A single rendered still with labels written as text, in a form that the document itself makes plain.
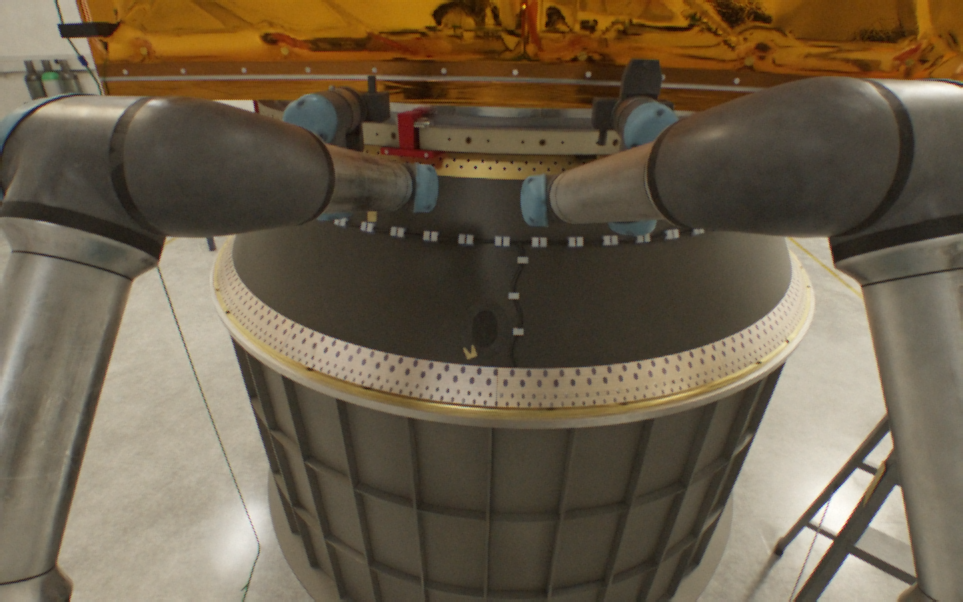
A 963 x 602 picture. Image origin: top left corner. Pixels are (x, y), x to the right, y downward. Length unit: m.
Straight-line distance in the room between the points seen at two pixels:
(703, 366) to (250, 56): 1.27
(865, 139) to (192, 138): 0.46
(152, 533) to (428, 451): 1.68
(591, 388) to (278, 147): 0.85
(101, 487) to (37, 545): 2.51
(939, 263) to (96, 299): 0.62
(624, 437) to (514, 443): 0.27
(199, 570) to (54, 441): 2.00
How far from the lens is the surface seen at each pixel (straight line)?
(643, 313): 1.16
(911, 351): 0.45
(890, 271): 0.45
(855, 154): 0.38
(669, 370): 1.20
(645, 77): 0.86
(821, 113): 0.39
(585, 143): 1.07
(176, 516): 2.68
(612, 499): 1.42
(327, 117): 0.77
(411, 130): 1.07
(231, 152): 0.42
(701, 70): 1.17
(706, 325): 1.28
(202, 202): 0.42
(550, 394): 1.08
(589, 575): 1.71
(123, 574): 2.59
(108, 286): 0.48
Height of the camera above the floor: 1.89
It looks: 30 degrees down
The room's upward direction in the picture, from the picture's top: 1 degrees clockwise
